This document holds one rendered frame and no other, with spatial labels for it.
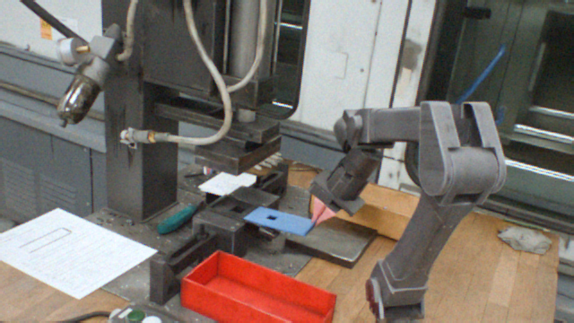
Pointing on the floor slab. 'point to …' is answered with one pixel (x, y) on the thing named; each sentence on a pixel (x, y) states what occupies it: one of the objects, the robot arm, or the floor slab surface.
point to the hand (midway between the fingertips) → (315, 222)
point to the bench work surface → (473, 252)
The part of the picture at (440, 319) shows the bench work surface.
